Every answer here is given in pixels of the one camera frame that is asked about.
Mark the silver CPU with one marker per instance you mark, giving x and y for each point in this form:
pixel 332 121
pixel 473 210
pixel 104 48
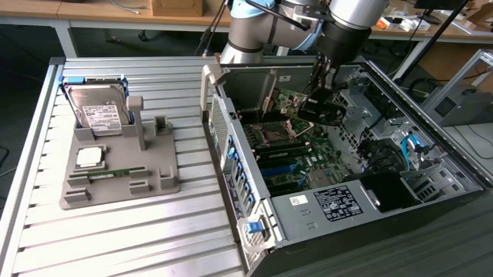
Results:
pixel 89 158

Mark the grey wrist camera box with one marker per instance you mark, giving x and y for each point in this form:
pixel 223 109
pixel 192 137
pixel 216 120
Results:
pixel 303 17

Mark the orange small box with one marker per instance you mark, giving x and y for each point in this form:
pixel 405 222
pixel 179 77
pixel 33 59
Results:
pixel 389 23

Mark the metal disk bay cage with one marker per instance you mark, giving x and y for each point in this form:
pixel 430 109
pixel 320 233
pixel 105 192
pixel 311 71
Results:
pixel 359 115

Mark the grey computer tower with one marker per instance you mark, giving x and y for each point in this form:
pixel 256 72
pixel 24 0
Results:
pixel 462 106

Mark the grey parts rack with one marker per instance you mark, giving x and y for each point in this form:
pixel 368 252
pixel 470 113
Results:
pixel 115 190

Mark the black stand pole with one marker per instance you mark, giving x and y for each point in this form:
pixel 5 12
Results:
pixel 435 37

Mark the grey chipset heatsink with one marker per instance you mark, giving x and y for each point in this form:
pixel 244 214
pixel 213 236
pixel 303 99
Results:
pixel 320 179

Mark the black monitor stand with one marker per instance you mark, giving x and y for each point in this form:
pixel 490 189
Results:
pixel 429 18

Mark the CPU socket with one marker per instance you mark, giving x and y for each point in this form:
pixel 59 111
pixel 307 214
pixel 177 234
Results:
pixel 275 134

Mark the aluminium profile frame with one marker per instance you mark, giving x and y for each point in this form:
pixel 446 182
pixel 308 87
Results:
pixel 467 66

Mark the blue expansion slot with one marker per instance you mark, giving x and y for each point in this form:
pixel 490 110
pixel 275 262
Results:
pixel 279 170

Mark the hard disk with blue carrier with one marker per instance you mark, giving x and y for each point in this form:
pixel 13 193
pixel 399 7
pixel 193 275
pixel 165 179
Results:
pixel 97 112

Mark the open grey PC case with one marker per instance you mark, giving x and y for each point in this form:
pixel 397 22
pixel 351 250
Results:
pixel 250 184

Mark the cardboard packaging piece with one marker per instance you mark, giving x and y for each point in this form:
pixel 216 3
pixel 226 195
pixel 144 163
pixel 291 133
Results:
pixel 479 17

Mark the green RAM stick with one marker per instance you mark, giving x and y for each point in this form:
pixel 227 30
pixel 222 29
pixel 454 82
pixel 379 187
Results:
pixel 109 174

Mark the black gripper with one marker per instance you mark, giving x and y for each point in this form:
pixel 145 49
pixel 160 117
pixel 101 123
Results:
pixel 340 43

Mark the long wooden desk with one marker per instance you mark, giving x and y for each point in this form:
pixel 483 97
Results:
pixel 38 11

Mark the open metal socket cover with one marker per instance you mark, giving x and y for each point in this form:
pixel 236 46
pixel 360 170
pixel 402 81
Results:
pixel 302 128

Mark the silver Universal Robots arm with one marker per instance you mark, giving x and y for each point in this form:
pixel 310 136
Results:
pixel 250 29

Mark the blue case latch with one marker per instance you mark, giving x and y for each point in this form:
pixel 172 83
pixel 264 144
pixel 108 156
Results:
pixel 252 227

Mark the green motherboard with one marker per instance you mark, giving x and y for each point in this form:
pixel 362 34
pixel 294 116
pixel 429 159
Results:
pixel 319 150

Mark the grey power supply unit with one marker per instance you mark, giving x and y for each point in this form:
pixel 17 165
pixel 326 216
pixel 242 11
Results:
pixel 303 213

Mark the white small box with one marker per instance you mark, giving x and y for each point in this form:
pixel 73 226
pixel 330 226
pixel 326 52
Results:
pixel 417 25

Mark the graphics card with black fan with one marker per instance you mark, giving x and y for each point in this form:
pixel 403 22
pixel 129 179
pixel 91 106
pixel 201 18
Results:
pixel 323 112

